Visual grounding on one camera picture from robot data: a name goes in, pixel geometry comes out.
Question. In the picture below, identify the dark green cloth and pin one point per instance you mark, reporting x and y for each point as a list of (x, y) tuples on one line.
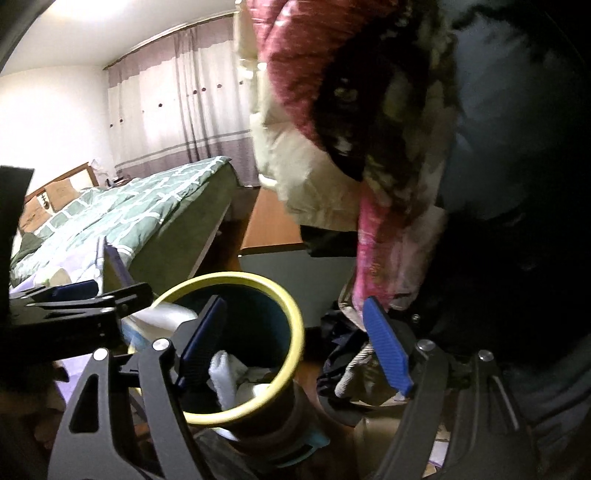
[(23, 247)]

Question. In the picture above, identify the pink floral cloth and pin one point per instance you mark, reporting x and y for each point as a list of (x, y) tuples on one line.
[(378, 249)]

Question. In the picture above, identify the cream down jacket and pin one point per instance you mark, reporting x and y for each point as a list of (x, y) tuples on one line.
[(314, 184)]

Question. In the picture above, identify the red down jacket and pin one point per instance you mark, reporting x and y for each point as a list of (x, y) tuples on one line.
[(295, 69)]

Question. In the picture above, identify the wooden cabinet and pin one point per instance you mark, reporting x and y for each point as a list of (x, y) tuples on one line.
[(272, 221)]

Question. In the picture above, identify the pink and white curtain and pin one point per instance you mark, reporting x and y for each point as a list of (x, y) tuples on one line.
[(175, 101)]

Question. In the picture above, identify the wooden nightstand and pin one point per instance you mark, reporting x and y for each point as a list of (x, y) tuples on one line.
[(115, 181)]

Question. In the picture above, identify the brown pillow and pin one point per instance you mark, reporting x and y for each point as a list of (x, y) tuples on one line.
[(32, 214), (60, 194)]

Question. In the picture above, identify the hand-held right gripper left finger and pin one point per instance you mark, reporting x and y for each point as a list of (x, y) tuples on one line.
[(203, 341)]

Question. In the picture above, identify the dark bag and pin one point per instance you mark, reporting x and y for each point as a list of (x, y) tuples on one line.
[(332, 332)]

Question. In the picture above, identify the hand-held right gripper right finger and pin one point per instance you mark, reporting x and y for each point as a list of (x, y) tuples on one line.
[(388, 346)]

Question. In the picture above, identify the wooden bed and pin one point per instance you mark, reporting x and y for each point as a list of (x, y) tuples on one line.
[(207, 221)]

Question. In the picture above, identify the dark coat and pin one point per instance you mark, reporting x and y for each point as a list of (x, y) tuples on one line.
[(508, 138)]

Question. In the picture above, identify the white tissues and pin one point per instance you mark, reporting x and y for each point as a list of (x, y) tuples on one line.
[(221, 374)]

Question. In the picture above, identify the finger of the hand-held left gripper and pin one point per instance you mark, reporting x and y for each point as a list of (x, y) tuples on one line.
[(83, 323), (74, 288)]

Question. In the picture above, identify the yellow rimmed trash bin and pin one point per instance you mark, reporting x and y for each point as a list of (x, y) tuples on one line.
[(272, 318)]

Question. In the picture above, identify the leopard print scarf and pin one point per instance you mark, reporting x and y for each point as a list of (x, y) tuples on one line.
[(406, 161)]

